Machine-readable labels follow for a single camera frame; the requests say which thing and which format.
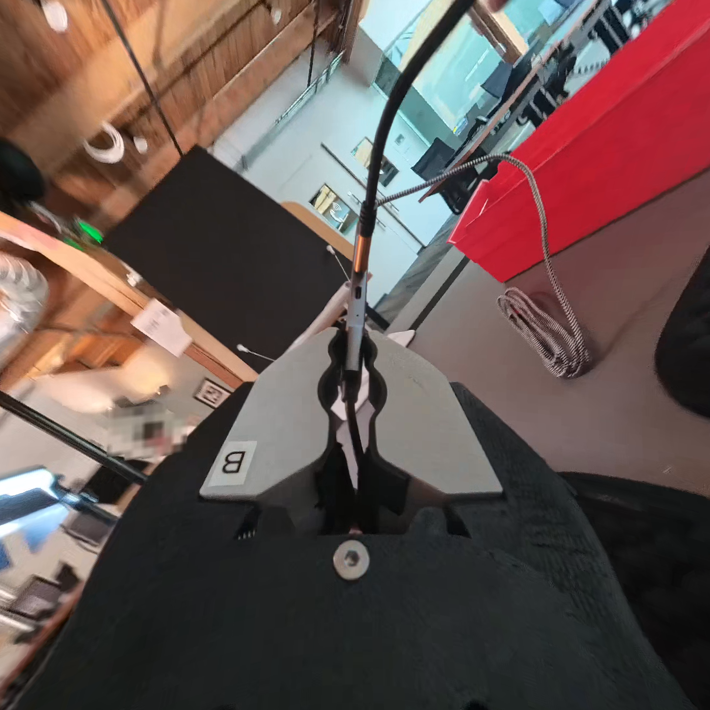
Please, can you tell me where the black rounded object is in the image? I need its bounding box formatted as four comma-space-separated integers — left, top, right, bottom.
653, 265, 710, 418

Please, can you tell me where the black rounded ceiling fixture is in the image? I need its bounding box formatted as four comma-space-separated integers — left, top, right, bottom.
0, 138, 46, 205

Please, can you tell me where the black usb-c cable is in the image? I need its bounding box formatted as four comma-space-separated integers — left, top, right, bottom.
353, 0, 479, 278

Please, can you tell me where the red plastic bin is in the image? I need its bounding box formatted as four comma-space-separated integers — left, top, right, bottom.
446, 0, 710, 284

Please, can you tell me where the silver ventilation duct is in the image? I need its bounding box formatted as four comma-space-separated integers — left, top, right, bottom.
0, 258, 51, 345

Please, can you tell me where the green exit sign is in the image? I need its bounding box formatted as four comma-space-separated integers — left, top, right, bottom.
61, 219, 106, 246

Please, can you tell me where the white cable coil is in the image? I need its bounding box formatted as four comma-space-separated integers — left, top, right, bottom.
83, 121, 126, 165

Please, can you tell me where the dark cloth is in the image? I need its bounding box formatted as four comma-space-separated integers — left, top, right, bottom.
557, 470, 710, 710

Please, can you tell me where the black office chair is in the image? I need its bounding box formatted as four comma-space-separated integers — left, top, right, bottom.
412, 138, 461, 178

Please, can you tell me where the led light panel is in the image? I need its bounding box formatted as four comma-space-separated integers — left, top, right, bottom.
0, 466, 120, 528

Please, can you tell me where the braided black white cable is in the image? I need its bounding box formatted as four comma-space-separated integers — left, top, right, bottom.
377, 154, 591, 379

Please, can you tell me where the white paper label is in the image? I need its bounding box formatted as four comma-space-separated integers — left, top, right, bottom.
132, 300, 192, 357

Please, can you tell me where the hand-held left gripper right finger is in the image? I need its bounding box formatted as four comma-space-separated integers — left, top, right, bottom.
358, 331, 505, 529

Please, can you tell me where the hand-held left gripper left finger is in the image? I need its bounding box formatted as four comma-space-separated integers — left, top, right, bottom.
199, 326, 357, 535

